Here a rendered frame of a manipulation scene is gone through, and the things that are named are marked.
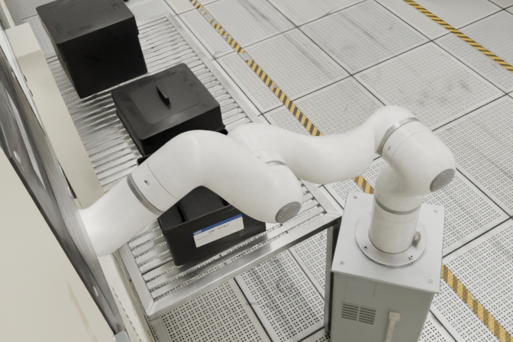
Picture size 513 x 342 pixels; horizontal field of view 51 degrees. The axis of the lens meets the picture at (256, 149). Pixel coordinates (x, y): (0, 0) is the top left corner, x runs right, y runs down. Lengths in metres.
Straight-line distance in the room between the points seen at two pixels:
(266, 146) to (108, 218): 0.32
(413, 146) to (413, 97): 1.93
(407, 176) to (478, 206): 1.48
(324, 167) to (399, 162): 0.21
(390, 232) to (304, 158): 0.44
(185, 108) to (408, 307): 0.91
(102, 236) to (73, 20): 1.23
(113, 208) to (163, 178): 0.10
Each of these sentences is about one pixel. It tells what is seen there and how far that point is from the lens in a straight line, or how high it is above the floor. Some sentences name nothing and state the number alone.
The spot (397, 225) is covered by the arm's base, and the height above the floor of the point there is 0.90.
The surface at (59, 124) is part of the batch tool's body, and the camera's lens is 1.33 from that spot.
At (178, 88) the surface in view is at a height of 0.86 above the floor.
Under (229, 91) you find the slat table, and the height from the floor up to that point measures 0.76.
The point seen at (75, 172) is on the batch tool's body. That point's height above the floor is 1.04.
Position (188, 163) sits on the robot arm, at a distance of 0.89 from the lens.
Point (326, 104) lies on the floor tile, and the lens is 3.04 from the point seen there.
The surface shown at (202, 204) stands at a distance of 1.62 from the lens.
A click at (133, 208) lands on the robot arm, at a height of 1.33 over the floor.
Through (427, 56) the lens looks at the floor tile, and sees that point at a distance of 3.42.
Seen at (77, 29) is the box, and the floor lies 1.01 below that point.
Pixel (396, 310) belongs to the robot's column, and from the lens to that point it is 1.62.
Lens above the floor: 2.03
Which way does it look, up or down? 47 degrees down
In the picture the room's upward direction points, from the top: 6 degrees counter-clockwise
